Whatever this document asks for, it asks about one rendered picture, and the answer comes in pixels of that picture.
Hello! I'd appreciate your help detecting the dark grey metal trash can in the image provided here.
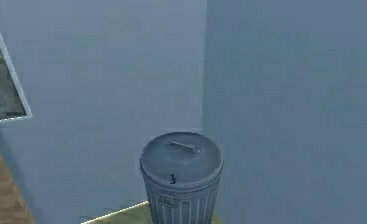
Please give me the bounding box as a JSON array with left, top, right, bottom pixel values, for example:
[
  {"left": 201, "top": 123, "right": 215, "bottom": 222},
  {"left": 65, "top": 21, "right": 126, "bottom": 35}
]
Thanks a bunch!
[{"left": 139, "top": 131, "right": 225, "bottom": 224}]

